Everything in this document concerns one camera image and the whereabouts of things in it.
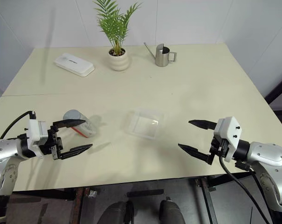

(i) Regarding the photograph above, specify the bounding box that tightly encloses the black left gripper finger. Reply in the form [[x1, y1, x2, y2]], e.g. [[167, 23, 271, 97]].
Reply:
[[52, 119, 86, 130], [59, 143, 93, 160]]

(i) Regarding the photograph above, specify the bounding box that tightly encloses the green potted palm plant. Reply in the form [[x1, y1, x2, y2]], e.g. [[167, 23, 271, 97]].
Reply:
[[92, 0, 142, 56]]

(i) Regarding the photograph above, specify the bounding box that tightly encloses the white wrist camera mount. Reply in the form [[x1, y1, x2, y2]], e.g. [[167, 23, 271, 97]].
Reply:
[[213, 116, 242, 162], [25, 119, 49, 152]]

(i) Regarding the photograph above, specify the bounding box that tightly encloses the white rectangular box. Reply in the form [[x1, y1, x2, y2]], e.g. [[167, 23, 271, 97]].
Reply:
[[53, 52, 96, 77]]

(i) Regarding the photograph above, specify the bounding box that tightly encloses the clear plastic tube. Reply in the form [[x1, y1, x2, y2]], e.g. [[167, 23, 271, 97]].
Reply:
[[62, 109, 96, 139]]

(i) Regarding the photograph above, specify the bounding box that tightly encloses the clear plastic container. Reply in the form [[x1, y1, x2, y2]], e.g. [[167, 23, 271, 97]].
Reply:
[[126, 107, 167, 140]]

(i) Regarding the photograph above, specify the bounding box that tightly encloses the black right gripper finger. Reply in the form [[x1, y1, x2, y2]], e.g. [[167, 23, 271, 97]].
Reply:
[[188, 119, 218, 130], [178, 143, 211, 161]]

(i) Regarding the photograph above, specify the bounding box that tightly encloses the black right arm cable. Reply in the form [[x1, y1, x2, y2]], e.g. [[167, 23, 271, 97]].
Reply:
[[218, 155, 271, 224]]

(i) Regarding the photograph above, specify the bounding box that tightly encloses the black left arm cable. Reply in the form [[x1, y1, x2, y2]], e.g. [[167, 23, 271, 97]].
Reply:
[[0, 111, 36, 140]]

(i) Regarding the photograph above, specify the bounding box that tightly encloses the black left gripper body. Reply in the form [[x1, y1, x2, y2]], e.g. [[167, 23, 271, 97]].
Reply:
[[39, 125, 63, 161]]

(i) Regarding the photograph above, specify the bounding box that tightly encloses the cream ribbed plant pot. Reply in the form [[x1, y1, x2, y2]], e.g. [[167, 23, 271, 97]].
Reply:
[[108, 48, 130, 71]]

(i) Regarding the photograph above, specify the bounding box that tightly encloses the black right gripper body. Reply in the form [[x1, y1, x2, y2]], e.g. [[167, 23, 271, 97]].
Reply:
[[207, 136, 229, 166]]

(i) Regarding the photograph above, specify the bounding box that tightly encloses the steel watering can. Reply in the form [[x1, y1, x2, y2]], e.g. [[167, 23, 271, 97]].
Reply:
[[144, 42, 178, 67]]

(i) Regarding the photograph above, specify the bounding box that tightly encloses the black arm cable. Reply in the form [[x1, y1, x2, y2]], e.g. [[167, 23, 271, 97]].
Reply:
[[218, 155, 271, 224], [0, 111, 36, 140]]

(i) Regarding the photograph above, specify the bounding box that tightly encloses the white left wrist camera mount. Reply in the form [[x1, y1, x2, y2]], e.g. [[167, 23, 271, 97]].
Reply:
[[25, 119, 49, 152]]

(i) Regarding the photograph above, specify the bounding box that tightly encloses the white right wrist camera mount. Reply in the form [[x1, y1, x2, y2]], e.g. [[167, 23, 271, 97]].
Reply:
[[213, 116, 242, 162]]

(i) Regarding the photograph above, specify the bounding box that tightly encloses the dark rounded robot foot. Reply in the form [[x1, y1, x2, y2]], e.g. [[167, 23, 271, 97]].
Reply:
[[159, 196, 185, 224]]

